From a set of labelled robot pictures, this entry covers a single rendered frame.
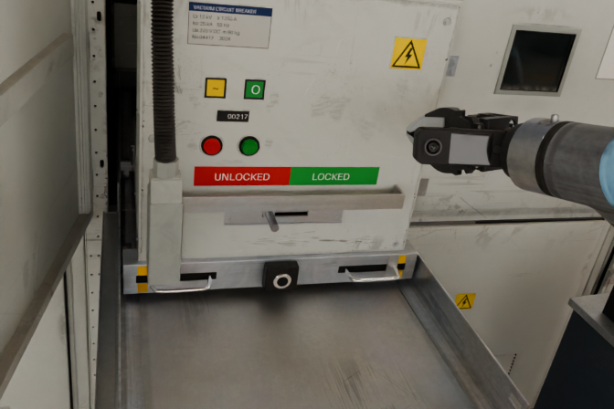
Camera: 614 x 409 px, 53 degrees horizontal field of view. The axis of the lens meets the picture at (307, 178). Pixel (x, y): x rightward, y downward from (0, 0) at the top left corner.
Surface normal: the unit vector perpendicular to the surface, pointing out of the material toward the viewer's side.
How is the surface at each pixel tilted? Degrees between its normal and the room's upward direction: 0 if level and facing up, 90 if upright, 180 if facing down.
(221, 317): 0
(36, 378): 90
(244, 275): 90
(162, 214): 90
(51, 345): 90
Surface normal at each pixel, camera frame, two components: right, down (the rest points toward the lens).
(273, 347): 0.13, -0.89
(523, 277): 0.26, 0.46
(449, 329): -0.96, 0.00
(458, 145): 0.02, 0.19
